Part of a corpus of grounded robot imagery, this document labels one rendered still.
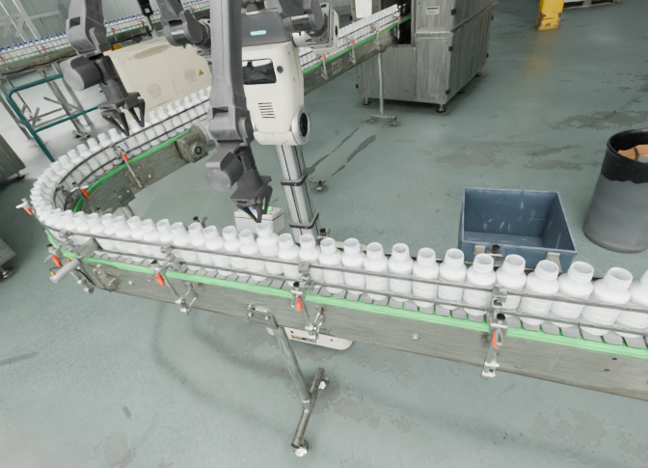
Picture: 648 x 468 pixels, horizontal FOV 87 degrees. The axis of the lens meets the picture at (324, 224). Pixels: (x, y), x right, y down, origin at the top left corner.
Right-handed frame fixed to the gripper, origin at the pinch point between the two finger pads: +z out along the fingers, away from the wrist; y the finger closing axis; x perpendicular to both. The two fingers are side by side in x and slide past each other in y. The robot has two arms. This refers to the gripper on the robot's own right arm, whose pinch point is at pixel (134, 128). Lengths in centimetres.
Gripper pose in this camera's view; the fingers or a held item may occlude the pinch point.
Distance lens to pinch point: 120.1
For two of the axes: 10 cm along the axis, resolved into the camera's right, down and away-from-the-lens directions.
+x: 9.4, 0.8, -3.3
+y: -3.0, 6.2, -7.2
